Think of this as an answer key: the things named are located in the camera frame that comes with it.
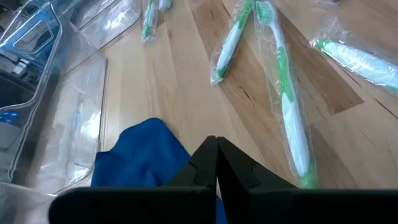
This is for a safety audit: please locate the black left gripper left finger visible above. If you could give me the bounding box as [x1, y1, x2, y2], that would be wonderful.
[48, 135, 218, 224]

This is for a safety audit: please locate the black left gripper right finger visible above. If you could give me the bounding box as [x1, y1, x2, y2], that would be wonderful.
[216, 136, 398, 224]

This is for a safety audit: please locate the blue cloth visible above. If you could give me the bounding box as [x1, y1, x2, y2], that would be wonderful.
[90, 117, 228, 224]

